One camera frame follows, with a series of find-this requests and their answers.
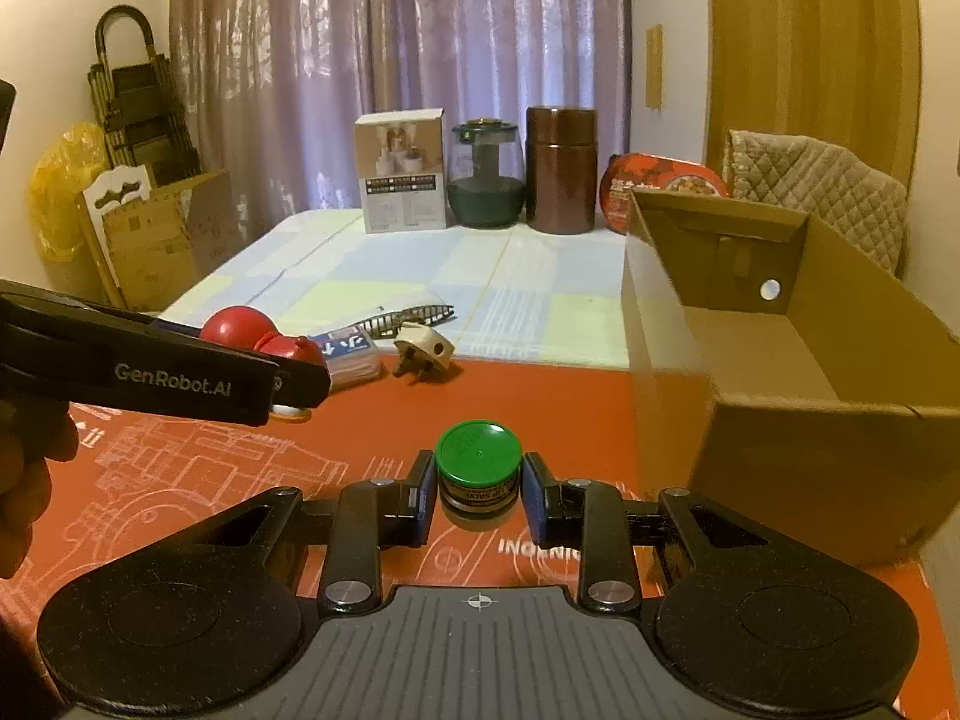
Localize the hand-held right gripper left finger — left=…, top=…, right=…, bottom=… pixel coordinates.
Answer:
left=186, top=453, right=439, bottom=617

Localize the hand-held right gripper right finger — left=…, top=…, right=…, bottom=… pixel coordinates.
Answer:
left=522, top=451, right=775, bottom=614

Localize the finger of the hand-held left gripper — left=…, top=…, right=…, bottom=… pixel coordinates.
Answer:
left=266, top=356, right=332, bottom=411
left=146, top=317, right=226, bottom=350

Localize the red rubber bulb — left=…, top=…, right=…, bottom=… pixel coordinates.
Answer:
left=198, top=305, right=325, bottom=370

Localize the green lid small jar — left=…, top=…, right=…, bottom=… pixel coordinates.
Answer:
left=434, top=419, right=523, bottom=524

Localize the white plug adapter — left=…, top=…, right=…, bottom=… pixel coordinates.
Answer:
left=393, top=320, right=457, bottom=385

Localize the tortoiseshell hair claw clip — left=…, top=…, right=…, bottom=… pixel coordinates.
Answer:
left=351, top=301, right=457, bottom=340

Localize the brown cardboard box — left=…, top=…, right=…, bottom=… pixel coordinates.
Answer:
left=620, top=189, right=960, bottom=569

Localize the person's left hand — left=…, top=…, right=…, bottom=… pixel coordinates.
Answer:
left=0, top=399, right=82, bottom=580

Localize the clear plastic box blue label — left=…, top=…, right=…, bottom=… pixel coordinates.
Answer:
left=309, top=328, right=380, bottom=392

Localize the plain brown shipping carton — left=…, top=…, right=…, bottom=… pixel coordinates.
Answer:
left=100, top=168, right=235, bottom=314

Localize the pastel checkered table cloth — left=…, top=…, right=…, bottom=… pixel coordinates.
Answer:
left=159, top=208, right=632, bottom=374

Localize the white carved chair back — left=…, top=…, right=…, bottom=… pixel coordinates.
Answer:
left=79, top=164, right=152, bottom=308

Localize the yellow plastic bag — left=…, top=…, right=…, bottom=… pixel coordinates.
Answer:
left=28, top=121, right=110, bottom=265

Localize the black folding cart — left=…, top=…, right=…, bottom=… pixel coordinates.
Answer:
left=88, top=5, right=203, bottom=175

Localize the white product box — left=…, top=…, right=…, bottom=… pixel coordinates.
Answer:
left=354, top=108, right=452, bottom=235

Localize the dark green glass jar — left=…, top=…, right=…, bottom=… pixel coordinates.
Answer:
left=448, top=118, right=527, bottom=230

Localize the brown cylindrical canister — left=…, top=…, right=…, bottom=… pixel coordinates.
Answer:
left=524, top=104, right=599, bottom=235

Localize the purple curtain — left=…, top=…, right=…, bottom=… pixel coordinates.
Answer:
left=168, top=0, right=632, bottom=242

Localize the red instant food bowl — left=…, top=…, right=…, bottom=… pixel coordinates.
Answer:
left=597, top=151, right=730, bottom=235

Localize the quilted beige chair cover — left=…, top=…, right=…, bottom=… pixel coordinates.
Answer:
left=723, top=129, right=910, bottom=276

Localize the wooden door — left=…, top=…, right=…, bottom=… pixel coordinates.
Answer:
left=703, top=0, right=923, bottom=190

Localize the wooden wall strip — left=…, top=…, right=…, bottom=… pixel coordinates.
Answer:
left=644, top=24, right=665, bottom=110

